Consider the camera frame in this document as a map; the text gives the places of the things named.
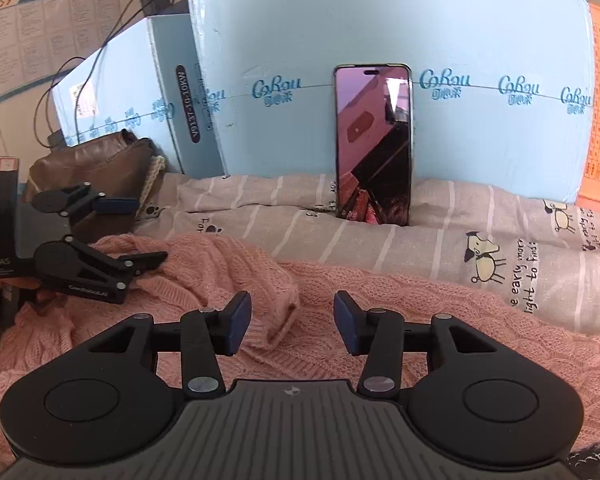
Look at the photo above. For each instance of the pink knitted sweater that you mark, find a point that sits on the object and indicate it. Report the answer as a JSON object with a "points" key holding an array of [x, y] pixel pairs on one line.
{"points": [[410, 285]]}

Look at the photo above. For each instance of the narrow light blue box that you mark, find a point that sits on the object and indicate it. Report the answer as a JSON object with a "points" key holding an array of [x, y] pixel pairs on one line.
{"points": [[130, 75]]}

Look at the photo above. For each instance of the grey cartoon printed blanket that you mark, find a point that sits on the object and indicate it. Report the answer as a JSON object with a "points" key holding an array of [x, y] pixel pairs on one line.
{"points": [[480, 220]]}

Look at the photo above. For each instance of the light blue foam board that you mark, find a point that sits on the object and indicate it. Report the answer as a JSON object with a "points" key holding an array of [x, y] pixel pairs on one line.
{"points": [[290, 35]]}

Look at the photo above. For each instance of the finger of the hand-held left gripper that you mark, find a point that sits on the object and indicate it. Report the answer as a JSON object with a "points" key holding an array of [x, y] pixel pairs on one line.
{"points": [[140, 261], [117, 205]]}

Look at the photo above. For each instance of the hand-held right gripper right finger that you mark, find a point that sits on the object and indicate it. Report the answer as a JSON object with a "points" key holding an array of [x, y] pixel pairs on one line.
{"points": [[345, 322]]}

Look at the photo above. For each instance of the blue and white wall chart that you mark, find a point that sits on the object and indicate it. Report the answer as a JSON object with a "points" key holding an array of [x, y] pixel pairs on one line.
{"points": [[30, 35]]}

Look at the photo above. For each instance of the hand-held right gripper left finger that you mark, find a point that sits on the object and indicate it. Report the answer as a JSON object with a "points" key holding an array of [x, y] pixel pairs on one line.
{"points": [[237, 322]]}

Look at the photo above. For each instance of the brown leather bag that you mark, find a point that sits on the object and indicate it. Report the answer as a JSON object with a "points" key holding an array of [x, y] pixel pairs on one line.
{"points": [[105, 160]]}

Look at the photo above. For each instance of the black smartphone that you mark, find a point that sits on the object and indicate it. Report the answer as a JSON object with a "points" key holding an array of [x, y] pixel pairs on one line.
{"points": [[372, 160]]}

